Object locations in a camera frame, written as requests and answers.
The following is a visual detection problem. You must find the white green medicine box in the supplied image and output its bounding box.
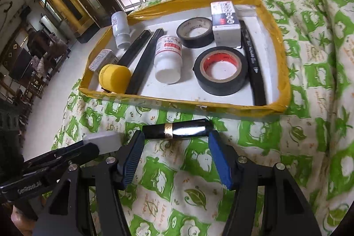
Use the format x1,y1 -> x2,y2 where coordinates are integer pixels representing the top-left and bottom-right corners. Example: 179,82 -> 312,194
210,0 -> 240,28

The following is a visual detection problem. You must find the green printed blanket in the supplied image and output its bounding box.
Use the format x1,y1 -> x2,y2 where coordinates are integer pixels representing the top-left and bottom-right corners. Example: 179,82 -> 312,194
51,0 -> 354,236

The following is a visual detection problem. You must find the person's left hand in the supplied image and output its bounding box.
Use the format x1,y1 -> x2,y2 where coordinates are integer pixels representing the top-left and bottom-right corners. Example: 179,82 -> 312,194
11,204 -> 38,229

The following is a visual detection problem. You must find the black gold lipstick tube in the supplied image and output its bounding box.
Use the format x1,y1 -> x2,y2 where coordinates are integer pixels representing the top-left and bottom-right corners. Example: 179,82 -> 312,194
142,119 -> 213,140

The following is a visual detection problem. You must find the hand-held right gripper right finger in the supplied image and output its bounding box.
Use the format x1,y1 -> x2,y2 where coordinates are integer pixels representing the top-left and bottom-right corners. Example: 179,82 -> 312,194
208,130 -> 322,236

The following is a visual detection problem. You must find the black marker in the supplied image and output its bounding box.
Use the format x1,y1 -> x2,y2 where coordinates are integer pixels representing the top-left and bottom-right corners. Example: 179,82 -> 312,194
239,20 -> 267,106

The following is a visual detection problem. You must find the white text-printed medicine box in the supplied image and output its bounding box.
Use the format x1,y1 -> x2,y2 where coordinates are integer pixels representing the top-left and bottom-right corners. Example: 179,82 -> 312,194
213,25 -> 242,48

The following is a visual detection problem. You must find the black tape roll white core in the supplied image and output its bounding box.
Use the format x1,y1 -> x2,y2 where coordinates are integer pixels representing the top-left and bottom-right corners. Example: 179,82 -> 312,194
176,17 -> 215,48

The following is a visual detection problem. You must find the dark wooden furniture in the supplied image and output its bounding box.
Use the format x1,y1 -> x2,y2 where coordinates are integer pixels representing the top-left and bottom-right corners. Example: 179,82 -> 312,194
0,29 -> 70,104

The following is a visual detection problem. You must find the black pen pink cap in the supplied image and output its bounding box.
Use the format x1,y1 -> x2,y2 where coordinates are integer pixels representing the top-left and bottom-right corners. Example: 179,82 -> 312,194
118,30 -> 151,67

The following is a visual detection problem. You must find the white medicine bottle red label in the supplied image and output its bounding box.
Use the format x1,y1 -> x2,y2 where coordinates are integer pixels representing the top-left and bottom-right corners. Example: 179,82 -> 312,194
154,35 -> 183,84

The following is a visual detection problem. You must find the yellow round jar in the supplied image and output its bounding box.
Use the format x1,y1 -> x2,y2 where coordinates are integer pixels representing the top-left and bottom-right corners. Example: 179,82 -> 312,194
99,64 -> 132,94

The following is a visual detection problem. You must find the white tray yellow tape rim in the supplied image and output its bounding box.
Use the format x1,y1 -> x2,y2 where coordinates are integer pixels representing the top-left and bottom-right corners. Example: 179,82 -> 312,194
79,0 -> 291,114

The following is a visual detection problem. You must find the small white bottle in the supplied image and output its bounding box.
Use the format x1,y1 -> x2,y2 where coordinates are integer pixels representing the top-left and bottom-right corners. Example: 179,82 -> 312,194
111,12 -> 130,49

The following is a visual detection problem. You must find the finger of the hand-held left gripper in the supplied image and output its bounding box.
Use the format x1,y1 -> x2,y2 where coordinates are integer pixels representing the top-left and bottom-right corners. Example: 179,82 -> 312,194
22,143 -> 100,177
23,140 -> 85,162

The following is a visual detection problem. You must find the black pen orange tip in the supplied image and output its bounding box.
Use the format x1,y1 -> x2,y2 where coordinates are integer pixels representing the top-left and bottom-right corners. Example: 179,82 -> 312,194
126,29 -> 165,95

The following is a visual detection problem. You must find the black tape roll red core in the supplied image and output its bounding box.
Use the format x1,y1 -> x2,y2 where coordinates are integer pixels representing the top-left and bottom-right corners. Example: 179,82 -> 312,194
193,46 -> 249,95

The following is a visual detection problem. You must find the small grey box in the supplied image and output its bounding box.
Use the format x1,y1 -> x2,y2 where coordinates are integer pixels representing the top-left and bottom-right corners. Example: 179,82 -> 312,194
88,49 -> 119,72

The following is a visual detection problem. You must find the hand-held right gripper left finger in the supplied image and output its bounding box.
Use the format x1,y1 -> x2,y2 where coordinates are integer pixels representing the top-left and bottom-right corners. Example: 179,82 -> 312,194
36,130 -> 146,236

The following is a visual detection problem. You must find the white square container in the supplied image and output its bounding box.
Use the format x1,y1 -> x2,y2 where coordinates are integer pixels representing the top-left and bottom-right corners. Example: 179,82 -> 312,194
82,131 -> 125,155

